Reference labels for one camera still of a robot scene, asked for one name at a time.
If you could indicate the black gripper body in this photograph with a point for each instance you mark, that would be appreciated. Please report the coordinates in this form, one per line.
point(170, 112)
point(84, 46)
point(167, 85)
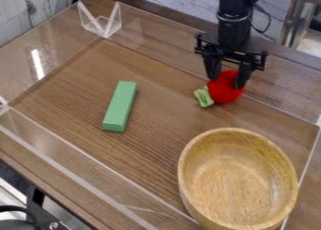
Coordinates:
point(206, 44)

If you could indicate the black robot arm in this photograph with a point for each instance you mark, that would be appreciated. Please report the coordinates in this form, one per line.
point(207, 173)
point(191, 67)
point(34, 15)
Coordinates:
point(230, 44)

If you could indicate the clear acrylic corner bracket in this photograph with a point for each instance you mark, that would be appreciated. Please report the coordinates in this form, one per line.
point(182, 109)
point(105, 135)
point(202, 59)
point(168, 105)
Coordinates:
point(101, 26)

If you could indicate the background metal table leg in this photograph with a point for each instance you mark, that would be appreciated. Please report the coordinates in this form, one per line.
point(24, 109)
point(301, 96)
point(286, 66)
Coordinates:
point(297, 22)

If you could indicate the wooden bowl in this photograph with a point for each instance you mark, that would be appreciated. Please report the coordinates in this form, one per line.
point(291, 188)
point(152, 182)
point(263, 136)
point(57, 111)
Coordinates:
point(236, 180)

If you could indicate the clear acrylic tray wall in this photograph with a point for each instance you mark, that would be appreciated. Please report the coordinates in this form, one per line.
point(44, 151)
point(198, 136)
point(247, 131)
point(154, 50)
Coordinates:
point(100, 196)

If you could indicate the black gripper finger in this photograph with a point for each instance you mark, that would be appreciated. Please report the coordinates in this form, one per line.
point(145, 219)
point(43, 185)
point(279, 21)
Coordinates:
point(212, 65)
point(243, 75)

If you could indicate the green rectangular block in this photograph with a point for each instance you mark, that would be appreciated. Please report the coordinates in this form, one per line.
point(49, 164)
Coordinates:
point(119, 109)

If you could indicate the red plush strawberry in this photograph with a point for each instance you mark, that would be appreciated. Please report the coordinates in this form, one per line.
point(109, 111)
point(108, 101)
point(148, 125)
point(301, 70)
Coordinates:
point(219, 91)

